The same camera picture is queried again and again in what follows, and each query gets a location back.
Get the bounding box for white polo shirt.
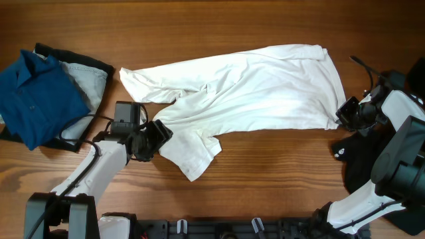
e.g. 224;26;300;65
120;44;346;181

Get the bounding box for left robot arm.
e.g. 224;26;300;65
24;119;173;238

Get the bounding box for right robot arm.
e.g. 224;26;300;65
316;90;424;238

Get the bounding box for black garment pile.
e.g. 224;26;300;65
331;56;424;236

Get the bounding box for folded light denim jeans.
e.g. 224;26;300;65
24;48;113;149

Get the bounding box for folded blue shirt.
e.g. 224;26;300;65
1;50;90;150

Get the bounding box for folded black garment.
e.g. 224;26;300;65
0;42;116;153

